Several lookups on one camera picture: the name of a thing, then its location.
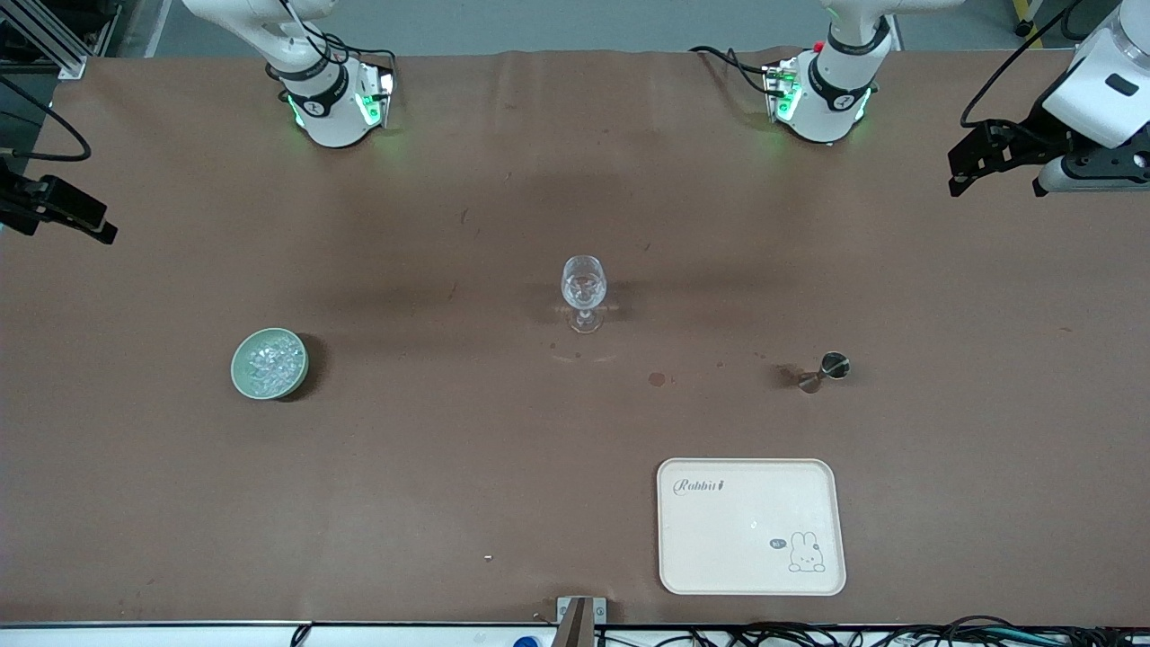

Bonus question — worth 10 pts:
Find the black left base cable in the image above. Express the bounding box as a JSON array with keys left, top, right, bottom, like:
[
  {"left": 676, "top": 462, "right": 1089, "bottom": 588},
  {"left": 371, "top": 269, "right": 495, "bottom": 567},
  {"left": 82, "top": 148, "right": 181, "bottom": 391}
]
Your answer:
[{"left": 690, "top": 45, "right": 774, "bottom": 95}]

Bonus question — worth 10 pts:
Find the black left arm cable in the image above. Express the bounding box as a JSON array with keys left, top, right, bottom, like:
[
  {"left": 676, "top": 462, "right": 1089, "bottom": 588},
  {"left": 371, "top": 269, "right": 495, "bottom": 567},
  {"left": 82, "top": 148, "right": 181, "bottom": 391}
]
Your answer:
[{"left": 960, "top": 0, "right": 1084, "bottom": 129}]

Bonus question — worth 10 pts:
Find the green ceramic bowl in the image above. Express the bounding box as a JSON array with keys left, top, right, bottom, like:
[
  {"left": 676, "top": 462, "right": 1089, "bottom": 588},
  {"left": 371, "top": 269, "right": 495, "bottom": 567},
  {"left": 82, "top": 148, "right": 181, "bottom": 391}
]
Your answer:
[{"left": 231, "top": 327, "right": 309, "bottom": 401}]

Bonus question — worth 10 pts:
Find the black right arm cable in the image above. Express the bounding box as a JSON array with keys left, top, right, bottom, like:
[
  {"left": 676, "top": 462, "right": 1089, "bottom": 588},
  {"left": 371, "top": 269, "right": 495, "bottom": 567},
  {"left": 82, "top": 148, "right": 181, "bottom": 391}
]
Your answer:
[{"left": 0, "top": 76, "right": 93, "bottom": 163}]

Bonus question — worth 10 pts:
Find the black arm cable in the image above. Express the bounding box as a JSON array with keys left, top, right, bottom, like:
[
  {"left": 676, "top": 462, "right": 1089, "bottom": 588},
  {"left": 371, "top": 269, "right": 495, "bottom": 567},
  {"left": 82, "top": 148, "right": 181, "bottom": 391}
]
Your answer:
[
  {"left": 0, "top": 76, "right": 93, "bottom": 163},
  {"left": 960, "top": 0, "right": 1084, "bottom": 129}
]

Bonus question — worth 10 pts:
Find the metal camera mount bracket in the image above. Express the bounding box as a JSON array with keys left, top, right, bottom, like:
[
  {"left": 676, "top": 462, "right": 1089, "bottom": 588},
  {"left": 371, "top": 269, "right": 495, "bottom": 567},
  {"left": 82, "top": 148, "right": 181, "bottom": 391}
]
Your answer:
[{"left": 557, "top": 596, "right": 607, "bottom": 647}]

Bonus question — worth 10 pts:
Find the black base cable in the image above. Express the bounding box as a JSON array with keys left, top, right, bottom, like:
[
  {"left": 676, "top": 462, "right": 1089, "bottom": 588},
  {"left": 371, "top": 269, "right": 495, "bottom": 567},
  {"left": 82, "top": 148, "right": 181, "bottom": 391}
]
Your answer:
[
  {"left": 323, "top": 36, "right": 398, "bottom": 73},
  {"left": 690, "top": 45, "right": 774, "bottom": 95}
]

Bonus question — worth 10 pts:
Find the steel double jigger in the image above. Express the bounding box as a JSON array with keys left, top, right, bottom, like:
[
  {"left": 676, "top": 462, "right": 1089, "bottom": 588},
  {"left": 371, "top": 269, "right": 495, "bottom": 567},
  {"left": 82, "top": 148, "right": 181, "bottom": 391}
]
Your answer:
[{"left": 798, "top": 351, "right": 851, "bottom": 394}]

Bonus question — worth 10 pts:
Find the cream rabbit print tray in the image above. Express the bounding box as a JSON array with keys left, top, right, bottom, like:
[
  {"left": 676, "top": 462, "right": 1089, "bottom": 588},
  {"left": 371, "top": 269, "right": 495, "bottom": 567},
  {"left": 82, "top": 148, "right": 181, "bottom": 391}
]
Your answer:
[{"left": 657, "top": 457, "right": 847, "bottom": 597}]

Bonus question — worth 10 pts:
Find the aluminium frame profile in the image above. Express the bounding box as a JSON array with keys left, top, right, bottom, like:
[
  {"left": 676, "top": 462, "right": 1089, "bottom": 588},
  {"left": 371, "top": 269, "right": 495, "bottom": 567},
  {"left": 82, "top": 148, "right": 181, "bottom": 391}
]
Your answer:
[{"left": 0, "top": 0, "right": 91, "bottom": 80}]

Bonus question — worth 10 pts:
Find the black right base cable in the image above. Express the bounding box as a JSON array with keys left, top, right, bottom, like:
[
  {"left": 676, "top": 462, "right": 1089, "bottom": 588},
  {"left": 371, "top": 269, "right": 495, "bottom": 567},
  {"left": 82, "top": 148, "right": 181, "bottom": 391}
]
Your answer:
[{"left": 323, "top": 36, "right": 398, "bottom": 73}]

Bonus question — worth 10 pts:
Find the clear wine glass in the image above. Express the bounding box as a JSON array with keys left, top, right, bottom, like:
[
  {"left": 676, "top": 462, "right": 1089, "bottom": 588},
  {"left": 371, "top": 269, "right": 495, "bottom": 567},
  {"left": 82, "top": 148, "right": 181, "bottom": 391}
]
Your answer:
[{"left": 561, "top": 255, "right": 609, "bottom": 335}]

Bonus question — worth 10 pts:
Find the black cable bundle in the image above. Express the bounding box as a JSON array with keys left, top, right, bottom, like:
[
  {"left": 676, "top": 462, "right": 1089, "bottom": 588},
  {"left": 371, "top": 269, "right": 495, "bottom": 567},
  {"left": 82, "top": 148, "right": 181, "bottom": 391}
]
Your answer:
[{"left": 593, "top": 616, "right": 1150, "bottom": 647}]

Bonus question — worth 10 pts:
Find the pile of clear ice cubes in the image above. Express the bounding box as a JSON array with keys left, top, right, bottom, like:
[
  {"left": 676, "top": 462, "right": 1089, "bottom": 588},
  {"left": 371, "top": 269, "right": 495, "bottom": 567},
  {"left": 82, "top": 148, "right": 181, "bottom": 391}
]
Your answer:
[{"left": 243, "top": 332, "right": 304, "bottom": 396}]

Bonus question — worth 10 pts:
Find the brown table cover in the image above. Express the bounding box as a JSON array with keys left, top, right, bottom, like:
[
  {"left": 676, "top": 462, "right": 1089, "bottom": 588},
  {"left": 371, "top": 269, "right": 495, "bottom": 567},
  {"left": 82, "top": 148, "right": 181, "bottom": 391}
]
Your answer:
[{"left": 0, "top": 49, "right": 1150, "bottom": 627}]

